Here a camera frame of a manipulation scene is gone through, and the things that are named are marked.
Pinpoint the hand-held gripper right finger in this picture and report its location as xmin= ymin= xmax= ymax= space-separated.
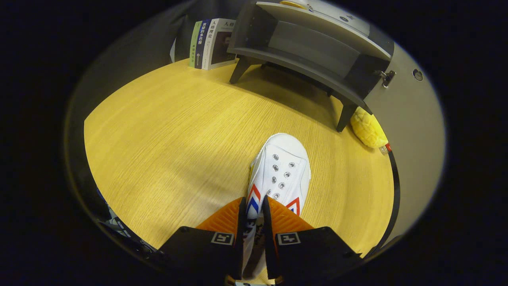
xmin=261 ymin=195 xmax=363 ymax=285

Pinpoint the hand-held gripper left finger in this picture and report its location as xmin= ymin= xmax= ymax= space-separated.
xmin=158 ymin=196 xmax=247 ymax=284

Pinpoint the grey shoe cabinet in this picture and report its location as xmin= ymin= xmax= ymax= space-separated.
xmin=227 ymin=0 xmax=395 ymax=132

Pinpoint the metal door hinge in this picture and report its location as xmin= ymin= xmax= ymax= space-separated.
xmin=377 ymin=70 xmax=396 ymax=89

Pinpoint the white blue clutter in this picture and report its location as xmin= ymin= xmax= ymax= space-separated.
xmin=95 ymin=187 xmax=157 ymax=255

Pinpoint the yellow bumpy plush toy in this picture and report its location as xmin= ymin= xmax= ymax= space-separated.
xmin=350 ymin=106 xmax=389 ymax=149

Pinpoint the white grey book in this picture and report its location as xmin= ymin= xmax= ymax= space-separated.
xmin=202 ymin=18 xmax=239 ymax=71

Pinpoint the dark blue book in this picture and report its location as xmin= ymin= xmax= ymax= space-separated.
xmin=194 ymin=19 xmax=212 ymax=70

